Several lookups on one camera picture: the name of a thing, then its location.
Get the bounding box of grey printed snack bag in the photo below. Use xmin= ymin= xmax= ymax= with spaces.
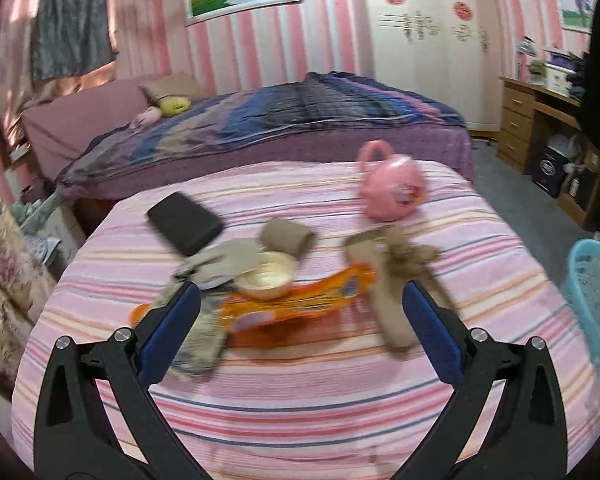
xmin=149 ymin=278 xmax=232 ymax=382

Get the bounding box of orange snack wrapper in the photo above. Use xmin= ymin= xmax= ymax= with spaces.
xmin=221 ymin=263 xmax=376 ymax=334

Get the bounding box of brown paper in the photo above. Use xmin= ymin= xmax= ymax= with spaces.
xmin=385 ymin=226 xmax=440 ymax=281

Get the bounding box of orange round lid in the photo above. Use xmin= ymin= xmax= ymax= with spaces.
xmin=129 ymin=304 xmax=152 ymax=327

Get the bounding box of floral curtain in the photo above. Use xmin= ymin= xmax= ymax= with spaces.
xmin=0 ymin=148 xmax=59 ymax=386

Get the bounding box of pink striped bed cover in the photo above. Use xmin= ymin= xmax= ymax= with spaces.
xmin=12 ymin=162 xmax=600 ymax=479

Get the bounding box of blue plastic basket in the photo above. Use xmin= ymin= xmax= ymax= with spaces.
xmin=562 ymin=238 xmax=600 ymax=378

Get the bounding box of white bedside cabinet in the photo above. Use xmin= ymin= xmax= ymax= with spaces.
xmin=9 ymin=192 xmax=86 ymax=282

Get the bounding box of grey face mask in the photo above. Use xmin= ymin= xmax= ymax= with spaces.
xmin=174 ymin=238 xmax=261 ymax=290

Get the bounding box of black wallet case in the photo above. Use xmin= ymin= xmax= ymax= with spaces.
xmin=146 ymin=192 xmax=224 ymax=257

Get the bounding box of tan phone case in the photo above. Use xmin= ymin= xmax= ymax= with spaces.
xmin=342 ymin=226 xmax=456 ymax=353

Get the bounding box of black box under desk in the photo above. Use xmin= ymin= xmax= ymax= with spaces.
xmin=531 ymin=146 xmax=569 ymax=198

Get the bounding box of brown cardboard tube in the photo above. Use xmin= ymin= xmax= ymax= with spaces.
xmin=259 ymin=217 xmax=317 ymax=261

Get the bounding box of purple bed with quilt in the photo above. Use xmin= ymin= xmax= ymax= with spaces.
xmin=20 ymin=72 xmax=474 ymax=200

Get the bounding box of pink plush toy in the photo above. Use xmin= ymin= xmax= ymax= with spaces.
xmin=129 ymin=106 xmax=162 ymax=130

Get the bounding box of wooden desk with drawers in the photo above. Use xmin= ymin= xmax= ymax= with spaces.
xmin=496 ymin=77 xmax=600 ymax=229

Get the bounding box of yellow plush toy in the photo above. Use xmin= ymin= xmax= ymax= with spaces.
xmin=158 ymin=96 xmax=192 ymax=118

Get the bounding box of tan pillow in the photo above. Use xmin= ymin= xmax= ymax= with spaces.
xmin=140 ymin=72 xmax=210 ymax=104

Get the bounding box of grey hanging cloth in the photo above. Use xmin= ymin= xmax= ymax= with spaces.
xmin=30 ymin=0 xmax=116 ymax=84

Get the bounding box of white wardrobe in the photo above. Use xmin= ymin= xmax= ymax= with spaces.
xmin=366 ymin=0 xmax=502 ymax=132

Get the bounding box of small framed picture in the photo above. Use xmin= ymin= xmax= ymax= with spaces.
xmin=557 ymin=0 xmax=597 ymax=34

